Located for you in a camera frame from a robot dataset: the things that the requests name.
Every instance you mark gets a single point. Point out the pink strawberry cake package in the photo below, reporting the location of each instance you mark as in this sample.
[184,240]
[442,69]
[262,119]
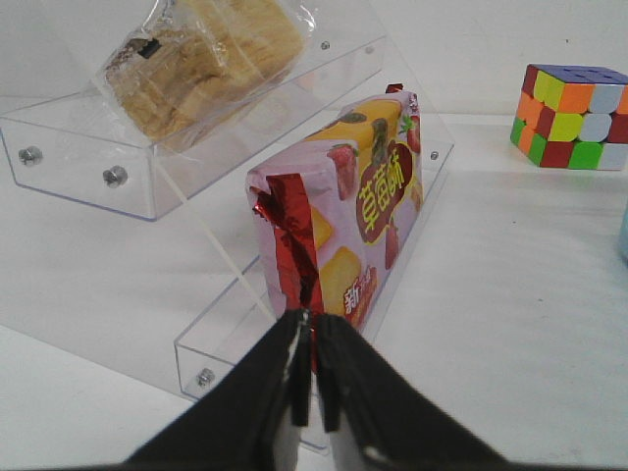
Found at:
[333,211]

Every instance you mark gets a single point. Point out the bread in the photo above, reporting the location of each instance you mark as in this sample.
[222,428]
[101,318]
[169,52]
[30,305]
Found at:
[192,65]

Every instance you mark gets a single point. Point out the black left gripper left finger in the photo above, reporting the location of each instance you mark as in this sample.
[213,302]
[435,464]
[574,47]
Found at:
[254,416]

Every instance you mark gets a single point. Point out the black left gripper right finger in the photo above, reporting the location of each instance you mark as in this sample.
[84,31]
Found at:
[375,417]

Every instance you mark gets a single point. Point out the clear acrylic left shelf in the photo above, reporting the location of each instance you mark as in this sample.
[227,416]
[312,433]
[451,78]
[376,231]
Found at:
[128,271]

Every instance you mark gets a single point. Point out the multicolour puzzle cube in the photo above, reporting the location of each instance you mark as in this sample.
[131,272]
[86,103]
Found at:
[572,117]

